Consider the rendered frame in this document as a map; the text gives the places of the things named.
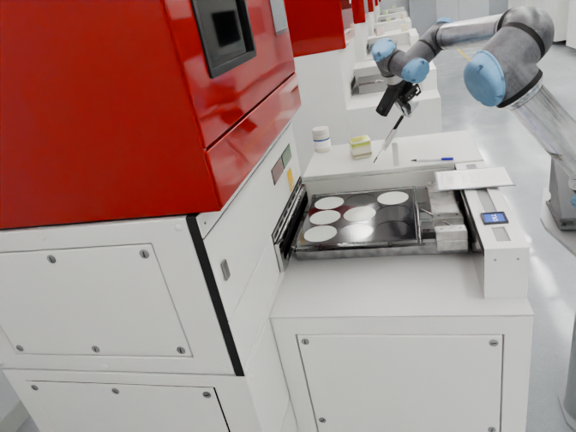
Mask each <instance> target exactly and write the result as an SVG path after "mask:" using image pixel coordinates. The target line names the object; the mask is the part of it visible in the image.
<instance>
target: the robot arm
mask: <svg viewBox="0 0 576 432"><path fill-rule="evenodd" d="M554 36H555V27H554V23H553V21H552V19H551V17H550V16H549V14H548V13H547V12H545V11H544V10H543V9H540V8H538V7H535V6H529V5H526V6H518V7H513V8H510V9H507V10H506V11H505V12H504V13H503V14H499V15H491V16H485V17H480V18H476V19H470V20H465V21H456V22H454V21H453V20H452V19H450V18H446V17H442V18H440V19H439V20H438V21H437V22H435V23H433V24H432V26H431V27H430V29H429V30H428V31H427V32H426V33H425V34H424V35H423V36H422V37H421V38H420V39H419V40H418V41H417V42H416V43H415V44H414V46H412V48H410V50H408V52H405V51H402V50H399V49H397V48H396V47H395V44H394V42H393V41H392V40H391V39H389V38H384V39H379V40H378V41H376V42H375V44H374V45H373V46H372V49H371V54H372V56H373V59H374V61H375V63H376V65H377V67H378V69H379V70H380V72H381V75H382V77H383V80H384V82H386V84H387V90H386V92H384V94H383V96H382V98H381V101H380V103H379V104H378V106H377V107H376V109H375V111H376V112H377V113H378V114H380V115H381V116H383V117H387V115H388V113H389V112H390V110H391V109H392V107H393V104H394V103H395V104H396V106H397V107H398V108H399V109H400V111H401V112H402V113H404V114H405V116H406V117H408V118H410V117H411V115H412V112H414V110H415V109H416V108H417V106H418V102H415V103H412V99H413V98H414V97H415V96H418V95H419V94H420V93H421V89H420V87H419V85H418V83H420V82H422V81H424V80H425V78H426V75H427V74H428V73H429V63H430V62H431V61H432V60H433V59H434V58H435V57H436V56H437V55H438V54H439V53H440V52H441V51H444V50H455V49H466V48H477V47H482V49H481V50H480V51H478V52H476V53H475V55H474V56H473V58H472V59H471V60H470V62H468V64H466V66H465V69H464V82H465V86H466V88H467V90H468V91H469V93H470V94H471V96H472V97H473V98H474V99H475V100H476V101H478V102H479V101H480V102H481V104H482V105H485V106H488V107H493V106H496V107H497V108H498V109H508V110H510V112H512V114H513V115H514V116H515V117H516V118H517V119H518V120H519V121H520V122H521V124H522V125H523V126H524V127H525V128H526V129H527V130H528V131H529V133H530V134H531V135H532V136H533V137H534V138H535V139H536V140H537V142H538V143H539V144H540V145H541V146H542V147H543V148H544V149H545V151H546V152H547V153H548V154H549V155H550V156H551V157H552V158H553V159H554V161H555V162H556V163H557V164H558V165H559V166H560V167H561V168H562V170H564V172H566V174H568V176H570V178H569V181H568V186H569V187H570V189H571V190H572V191H573V192H574V193H575V195H573V196H572V199H571V204H572V205H573V207H574V208H575V209H576V122H575V120H574V119H573V118H572V117H571V116H570V115H569V114H568V112H567V111H566V110H565V109H564V108H563V107H562V105H561V104H560V103H559V102H558V101H557V100H556V98H555V97H554V96H553V95H552V94H551V93H550V92H549V90H548V89H547V88H546V87H545V86H544V85H543V83H542V81H543V72H542V70H540V68H538V66H537V63H538V62H539V61H540V60H541V59H542V58H543V57H544V56H545V54H546V53H547V52H548V51H549V48H550V47H551V46H552V43H553V40H554ZM412 84H415V85H412ZM417 87H418V89H419V92H418V93H417Z"/></svg>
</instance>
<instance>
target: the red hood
mask: <svg viewBox="0 0 576 432"><path fill-rule="evenodd" d="M295 70H296V68H295V63H294V57H293V52H292V47H291V38H290V33H289V28H288V22H287V17H286V12H285V3H284V0H0V229H4V228H15V227H25V226H36V225H56V224H67V223H77V222H88V221H99V220H109V219H129V218H140V217H151V216H161V215H172V214H183V213H210V212H220V211H221V209H222V208H223V207H224V206H225V204H226V203H227V202H228V200H230V198H231V197H232V195H233V194H234V193H235V192H236V190H237V189H238V187H239V186H240V185H241V183H242V182H243V181H244V179H245V178H246V177H247V176H248V174H249V173H250V172H251V171H252V169H253V168H254V167H255V165H256V164H257V163H258V161H259V160H260V159H261V157H262V156H263V155H264V153H265V152H266V151H267V150H268V148H269V147H270V146H271V145H272V143H273V142H274V141H275V139H276V138H277V137H278V135H279V134H280V132H281V131H282V130H283V129H284V127H285V126H286V124H288V122H289V121H290V120H291V118H292V117H293V116H294V115H295V113H296V112H297V110H298V109H299V108H300V106H301V104H302V102H301V97H300V92H299V87H298V82H297V73H296V72H295Z"/></svg>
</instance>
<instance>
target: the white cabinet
mask: <svg viewBox="0 0 576 432"><path fill-rule="evenodd" d="M270 321H271V324H272V328H273V334H274V338H275V341H276V345H277V348H278V352H279V357H280V361H281V364H282V368H283V371H284V375H285V381H286V385H287V387H288V391H289V394H290V398H291V404H292V408H293V411H294V415H295V418H296V422H297V427H298V431H299V432H525V427H526V415H527V402H528V390H529V377H530V365H531V341H532V328H533V316H442V317H347V318H270Z"/></svg>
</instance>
